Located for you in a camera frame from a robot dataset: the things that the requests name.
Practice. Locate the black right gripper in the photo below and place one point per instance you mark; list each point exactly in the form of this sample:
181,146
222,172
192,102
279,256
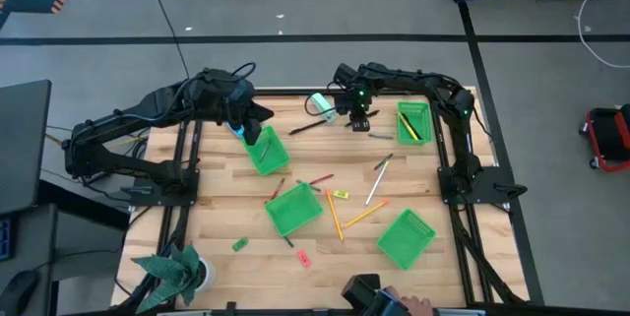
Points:
357,87

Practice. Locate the yellow pencil orange eraser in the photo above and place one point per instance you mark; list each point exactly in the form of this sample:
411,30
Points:
365,214
334,215

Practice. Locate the yellow pen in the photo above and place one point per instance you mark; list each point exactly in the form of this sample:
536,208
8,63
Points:
408,126

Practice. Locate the green eraser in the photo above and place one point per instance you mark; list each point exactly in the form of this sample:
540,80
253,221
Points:
240,244

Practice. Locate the blue calculator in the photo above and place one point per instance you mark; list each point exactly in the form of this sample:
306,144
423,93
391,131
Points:
237,131

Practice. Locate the mint green stapler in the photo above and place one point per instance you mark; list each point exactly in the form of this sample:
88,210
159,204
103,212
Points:
325,108

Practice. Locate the black computer mouse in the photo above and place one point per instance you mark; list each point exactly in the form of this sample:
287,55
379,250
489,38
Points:
17,291

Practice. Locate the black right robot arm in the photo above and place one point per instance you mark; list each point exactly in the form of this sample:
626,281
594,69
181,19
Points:
458,129

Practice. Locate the red and black cart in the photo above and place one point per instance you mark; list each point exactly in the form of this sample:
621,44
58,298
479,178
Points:
610,134

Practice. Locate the dark green pen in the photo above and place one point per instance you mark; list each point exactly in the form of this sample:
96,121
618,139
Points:
383,161

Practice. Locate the dark grey desk panel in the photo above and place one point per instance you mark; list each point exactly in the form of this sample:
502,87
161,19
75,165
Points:
22,144

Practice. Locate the grey pen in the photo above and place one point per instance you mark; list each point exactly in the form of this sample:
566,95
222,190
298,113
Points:
380,136

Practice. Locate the white pencil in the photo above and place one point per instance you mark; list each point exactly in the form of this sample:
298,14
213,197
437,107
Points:
376,183

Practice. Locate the black desk beam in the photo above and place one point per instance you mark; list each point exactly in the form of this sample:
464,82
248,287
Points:
83,205

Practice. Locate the black table edge rail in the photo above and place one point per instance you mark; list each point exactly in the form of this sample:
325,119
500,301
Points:
295,92

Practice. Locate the black aluminium side frame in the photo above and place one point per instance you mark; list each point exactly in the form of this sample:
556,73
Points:
168,227
460,257

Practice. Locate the person's hand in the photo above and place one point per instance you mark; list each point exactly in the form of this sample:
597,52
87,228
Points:
416,304

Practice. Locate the dark green crayon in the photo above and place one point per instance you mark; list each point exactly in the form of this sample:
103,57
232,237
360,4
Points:
288,242

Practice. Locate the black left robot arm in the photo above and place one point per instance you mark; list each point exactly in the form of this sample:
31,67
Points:
147,104

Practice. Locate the pink eraser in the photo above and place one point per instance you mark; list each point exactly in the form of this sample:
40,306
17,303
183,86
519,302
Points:
303,258

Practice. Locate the grey green crayon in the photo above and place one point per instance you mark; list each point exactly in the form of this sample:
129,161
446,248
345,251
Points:
307,185

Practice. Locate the green plastic bin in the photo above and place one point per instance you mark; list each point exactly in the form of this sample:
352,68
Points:
294,208
423,114
406,238
273,158

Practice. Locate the red crayon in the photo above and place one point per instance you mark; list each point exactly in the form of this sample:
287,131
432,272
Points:
278,189
321,178

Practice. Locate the black handheld device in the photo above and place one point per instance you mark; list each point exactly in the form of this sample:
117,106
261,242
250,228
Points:
361,290

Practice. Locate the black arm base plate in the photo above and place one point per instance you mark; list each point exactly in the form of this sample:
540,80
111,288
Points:
492,183
147,198

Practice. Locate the green plant with white pot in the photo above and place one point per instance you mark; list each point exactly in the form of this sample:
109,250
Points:
172,269

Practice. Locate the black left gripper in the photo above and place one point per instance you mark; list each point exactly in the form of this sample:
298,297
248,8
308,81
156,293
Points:
221,97

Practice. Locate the grey desk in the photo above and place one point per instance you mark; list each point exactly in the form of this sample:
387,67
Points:
34,257

